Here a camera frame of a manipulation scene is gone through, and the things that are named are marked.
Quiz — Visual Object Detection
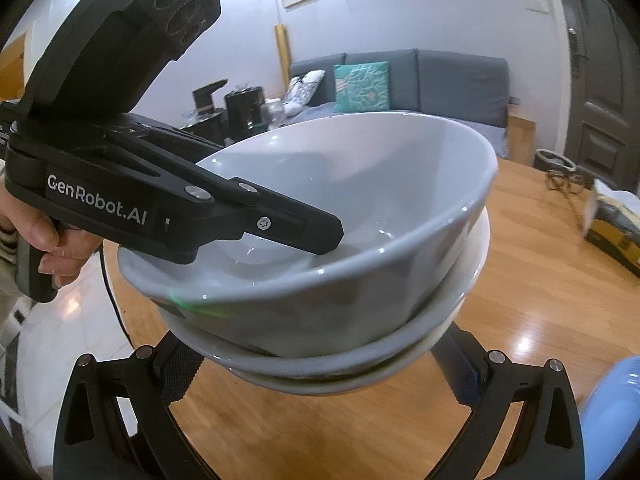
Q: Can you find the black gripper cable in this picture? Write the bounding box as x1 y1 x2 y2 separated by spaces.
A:
99 247 134 357

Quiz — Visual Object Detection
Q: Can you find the dark brown door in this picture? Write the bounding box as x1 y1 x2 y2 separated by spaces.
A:
552 0 640 181

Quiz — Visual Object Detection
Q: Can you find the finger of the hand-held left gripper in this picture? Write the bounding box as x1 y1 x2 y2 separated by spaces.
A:
107 112 224 165
184 162 345 257

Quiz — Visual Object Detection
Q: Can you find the grey sofa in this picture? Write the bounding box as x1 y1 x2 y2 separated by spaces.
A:
289 49 514 157

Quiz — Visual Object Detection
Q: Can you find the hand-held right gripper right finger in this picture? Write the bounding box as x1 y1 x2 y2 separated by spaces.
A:
432 322 589 480

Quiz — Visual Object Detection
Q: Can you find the person's left hand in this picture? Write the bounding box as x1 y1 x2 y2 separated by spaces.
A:
0 175 104 274

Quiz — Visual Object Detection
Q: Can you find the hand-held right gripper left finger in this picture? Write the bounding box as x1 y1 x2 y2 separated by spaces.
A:
52 341 206 480

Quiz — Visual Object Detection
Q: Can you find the yellow black tissue box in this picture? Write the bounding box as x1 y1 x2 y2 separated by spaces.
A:
581 187 640 277

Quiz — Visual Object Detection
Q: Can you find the clear wine glass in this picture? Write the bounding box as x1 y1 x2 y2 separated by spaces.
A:
262 97 288 129

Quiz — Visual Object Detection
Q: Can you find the round white-rimmed metal stand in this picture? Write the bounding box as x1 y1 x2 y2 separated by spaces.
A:
534 149 596 196

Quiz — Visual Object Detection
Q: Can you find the teal patterned cushion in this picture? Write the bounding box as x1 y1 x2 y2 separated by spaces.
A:
333 61 391 114

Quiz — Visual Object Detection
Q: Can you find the blue plate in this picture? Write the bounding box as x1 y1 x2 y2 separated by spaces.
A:
575 355 640 480

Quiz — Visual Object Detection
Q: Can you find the large white bowl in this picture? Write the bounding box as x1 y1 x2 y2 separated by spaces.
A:
169 205 494 397
117 111 499 359

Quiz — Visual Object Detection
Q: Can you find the wooden box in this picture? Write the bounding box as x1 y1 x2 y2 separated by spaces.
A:
507 115 536 166

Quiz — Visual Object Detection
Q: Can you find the yellow wooden board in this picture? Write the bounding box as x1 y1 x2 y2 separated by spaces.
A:
272 24 292 92

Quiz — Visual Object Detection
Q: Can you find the white black patterned cushion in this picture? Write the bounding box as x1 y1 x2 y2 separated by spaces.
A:
282 70 326 119

